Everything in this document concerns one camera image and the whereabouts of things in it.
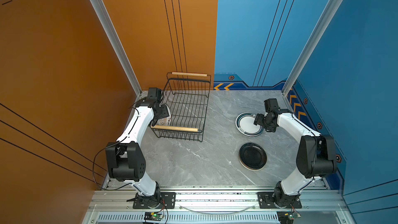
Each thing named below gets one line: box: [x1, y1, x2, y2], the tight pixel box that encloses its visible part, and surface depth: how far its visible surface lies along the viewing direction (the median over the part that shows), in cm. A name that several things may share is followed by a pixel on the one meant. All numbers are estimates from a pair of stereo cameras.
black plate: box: [238, 142, 268, 172], surface depth 85 cm
